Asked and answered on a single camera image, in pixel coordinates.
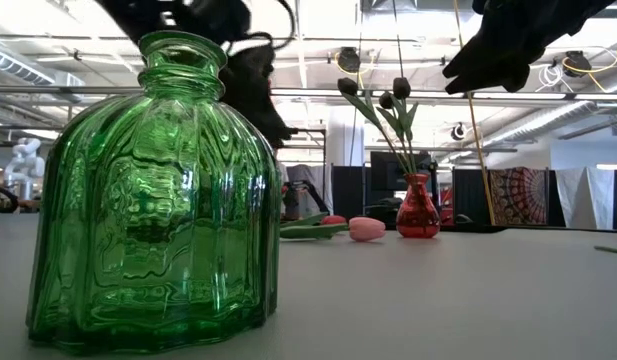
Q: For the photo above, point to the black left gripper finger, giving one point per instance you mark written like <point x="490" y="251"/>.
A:
<point x="275" y="122"/>
<point x="260" y="127"/>

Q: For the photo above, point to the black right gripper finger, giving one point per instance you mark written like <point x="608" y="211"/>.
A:
<point x="498" y="80"/>
<point x="493" y="50"/>

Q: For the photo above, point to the black artificial tulip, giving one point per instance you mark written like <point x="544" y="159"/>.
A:
<point x="347" y="86"/>

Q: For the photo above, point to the green artificial leaf stem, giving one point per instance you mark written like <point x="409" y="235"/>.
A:
<point x="385" y="100"/>

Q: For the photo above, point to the red artificial tulip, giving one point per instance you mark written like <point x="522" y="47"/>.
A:
<point x="334" y="220"/>

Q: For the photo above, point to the pink artificial tulip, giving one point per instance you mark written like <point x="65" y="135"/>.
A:
<point x="366" y="229"/>

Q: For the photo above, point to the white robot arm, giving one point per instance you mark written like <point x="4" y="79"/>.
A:
<point x="25" y="165"/>

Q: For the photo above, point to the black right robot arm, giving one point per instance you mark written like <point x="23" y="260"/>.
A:
<point x="588" y="10"/>

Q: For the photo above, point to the green leafy stem in vase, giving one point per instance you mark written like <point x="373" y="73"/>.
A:
<point x="401" y="87"/>

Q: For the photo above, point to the green glass vase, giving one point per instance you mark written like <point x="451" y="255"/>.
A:
<point x="153" y="200"/>

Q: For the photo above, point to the red glass vase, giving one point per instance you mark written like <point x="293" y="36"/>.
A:
<point x="417" y="210"/>

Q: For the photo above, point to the grey hanging cloth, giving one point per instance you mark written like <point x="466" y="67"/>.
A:
<point x="313" y="175"/>

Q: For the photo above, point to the black partition panel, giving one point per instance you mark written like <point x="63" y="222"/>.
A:
<point x="470" y="197"/>
<point x="347" y="192"/>

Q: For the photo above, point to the red mandala tapestry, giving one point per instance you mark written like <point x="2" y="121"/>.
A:
<point x="518" y="195"/>

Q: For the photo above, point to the black monitor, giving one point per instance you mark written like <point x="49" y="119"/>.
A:
<point x="388" y="170"/>

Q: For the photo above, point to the white hanging cloth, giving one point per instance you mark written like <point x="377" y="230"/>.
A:
<point x="585" y="197"/>

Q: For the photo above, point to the grey table mat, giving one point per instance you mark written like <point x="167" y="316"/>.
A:
<point x="438" y="300"/>

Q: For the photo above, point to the silver ceiling duct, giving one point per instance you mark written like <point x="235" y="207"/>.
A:
<point x="538" y="122"/>
<point x="18" y="67"/>

